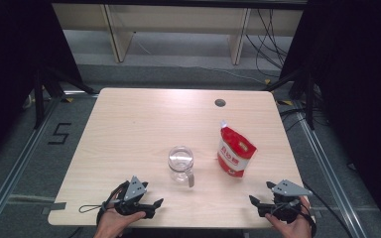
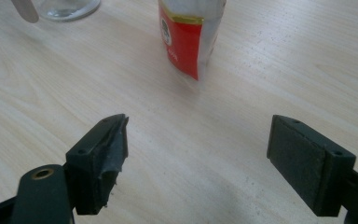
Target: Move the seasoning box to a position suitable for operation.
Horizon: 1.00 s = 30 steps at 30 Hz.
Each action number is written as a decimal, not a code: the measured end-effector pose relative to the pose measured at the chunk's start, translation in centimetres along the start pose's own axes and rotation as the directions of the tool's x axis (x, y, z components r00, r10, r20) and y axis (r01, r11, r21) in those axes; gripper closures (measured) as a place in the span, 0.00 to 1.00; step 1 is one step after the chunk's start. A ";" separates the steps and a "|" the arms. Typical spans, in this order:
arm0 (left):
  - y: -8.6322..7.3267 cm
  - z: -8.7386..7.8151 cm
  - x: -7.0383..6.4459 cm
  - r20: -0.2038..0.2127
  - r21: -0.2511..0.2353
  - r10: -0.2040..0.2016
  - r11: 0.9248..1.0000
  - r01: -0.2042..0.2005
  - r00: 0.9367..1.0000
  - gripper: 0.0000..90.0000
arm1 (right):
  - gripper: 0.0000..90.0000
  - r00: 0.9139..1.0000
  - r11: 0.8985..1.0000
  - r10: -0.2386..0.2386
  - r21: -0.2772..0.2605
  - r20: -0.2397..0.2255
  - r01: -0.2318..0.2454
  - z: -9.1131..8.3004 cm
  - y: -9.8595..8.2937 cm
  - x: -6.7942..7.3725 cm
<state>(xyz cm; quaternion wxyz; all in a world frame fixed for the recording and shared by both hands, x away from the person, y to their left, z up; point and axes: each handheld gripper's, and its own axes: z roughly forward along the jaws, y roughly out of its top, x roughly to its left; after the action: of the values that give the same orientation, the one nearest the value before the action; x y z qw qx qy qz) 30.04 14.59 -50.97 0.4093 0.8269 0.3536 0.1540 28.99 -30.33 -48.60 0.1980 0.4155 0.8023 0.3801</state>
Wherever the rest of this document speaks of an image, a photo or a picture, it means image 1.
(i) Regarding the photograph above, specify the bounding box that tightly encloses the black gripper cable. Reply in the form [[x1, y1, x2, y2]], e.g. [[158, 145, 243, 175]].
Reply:
[[297, 196, 318, 238]]

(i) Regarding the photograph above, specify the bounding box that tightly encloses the red and white sugar bag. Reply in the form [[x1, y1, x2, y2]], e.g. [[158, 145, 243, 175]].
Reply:
[[216, 120, 258, 179]]

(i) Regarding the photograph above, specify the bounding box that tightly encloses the black curtain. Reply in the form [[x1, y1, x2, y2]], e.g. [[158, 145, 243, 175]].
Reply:
[[0, 0, 84, 168], [279, 0, 381, 232]]

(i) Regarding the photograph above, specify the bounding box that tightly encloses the grey tape strip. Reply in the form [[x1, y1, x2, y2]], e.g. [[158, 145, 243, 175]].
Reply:
[[41, 201, 67, 216]]

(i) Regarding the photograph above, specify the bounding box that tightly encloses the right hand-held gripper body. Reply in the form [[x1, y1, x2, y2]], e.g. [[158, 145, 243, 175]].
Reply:
[[259, 178, 313, 223]]

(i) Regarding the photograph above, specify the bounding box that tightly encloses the black metal stand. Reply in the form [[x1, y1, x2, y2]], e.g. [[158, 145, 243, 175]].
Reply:
[[263, 69, 316, 131], [32, 64, 97, 131]]

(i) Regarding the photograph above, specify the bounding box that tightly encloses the glass jar with beige handle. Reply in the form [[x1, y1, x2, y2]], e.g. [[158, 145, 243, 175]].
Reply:
[[168, 146, 196, 188]]

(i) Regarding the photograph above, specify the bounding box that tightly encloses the person's left hand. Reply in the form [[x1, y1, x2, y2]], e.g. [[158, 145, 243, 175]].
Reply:
[[93, 198, 147, 238]]

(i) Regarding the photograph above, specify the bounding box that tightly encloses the black wrist strap cord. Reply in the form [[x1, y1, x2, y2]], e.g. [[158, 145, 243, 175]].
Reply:
[[78, 203, 104, 214]]

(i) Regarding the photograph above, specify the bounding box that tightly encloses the aluminium floor rail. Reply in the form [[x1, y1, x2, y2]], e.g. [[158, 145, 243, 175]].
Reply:
[[0, 98, 62, 234], [293, 108, 369, 238]]

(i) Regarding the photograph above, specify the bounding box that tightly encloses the person's right hand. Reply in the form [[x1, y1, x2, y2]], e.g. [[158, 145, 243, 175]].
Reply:
[[265, 196, 314, 238]]

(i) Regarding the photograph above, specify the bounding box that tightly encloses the bundle of black cables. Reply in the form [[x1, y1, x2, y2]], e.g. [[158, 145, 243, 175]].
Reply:
[[245, 9, 295, 79]]

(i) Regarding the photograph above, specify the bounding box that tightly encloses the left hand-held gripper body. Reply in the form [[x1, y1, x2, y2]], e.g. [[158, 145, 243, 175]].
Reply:
[[112, 176, 156, 219]]

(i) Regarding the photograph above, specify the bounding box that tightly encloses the white floor cable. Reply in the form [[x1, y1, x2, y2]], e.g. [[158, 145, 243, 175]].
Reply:
[[134, 39, 266, 84]]

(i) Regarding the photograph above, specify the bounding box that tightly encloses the black floor cable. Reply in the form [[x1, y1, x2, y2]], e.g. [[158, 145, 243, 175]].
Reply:
[[302, 180, 355, 238]]

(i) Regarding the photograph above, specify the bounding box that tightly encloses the beige shelf unit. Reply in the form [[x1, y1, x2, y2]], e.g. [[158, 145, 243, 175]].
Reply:
[[52, 3, 304, 65]]

